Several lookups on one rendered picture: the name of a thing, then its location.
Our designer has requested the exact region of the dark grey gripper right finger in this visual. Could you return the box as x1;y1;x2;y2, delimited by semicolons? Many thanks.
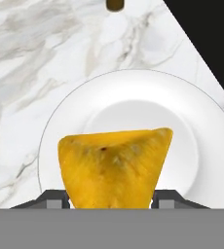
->
150;189;211;210

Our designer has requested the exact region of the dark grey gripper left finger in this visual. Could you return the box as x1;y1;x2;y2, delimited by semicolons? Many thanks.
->
10;189;71;210

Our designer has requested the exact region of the yellow cheese wedge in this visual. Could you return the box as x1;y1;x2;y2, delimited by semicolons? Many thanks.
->
57;126;174;210

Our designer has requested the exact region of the white round plate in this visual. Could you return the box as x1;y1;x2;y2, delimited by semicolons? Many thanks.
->
37;68;224;210

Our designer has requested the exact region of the brown cylindrical object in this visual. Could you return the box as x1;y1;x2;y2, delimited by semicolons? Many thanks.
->
105;0;126;13

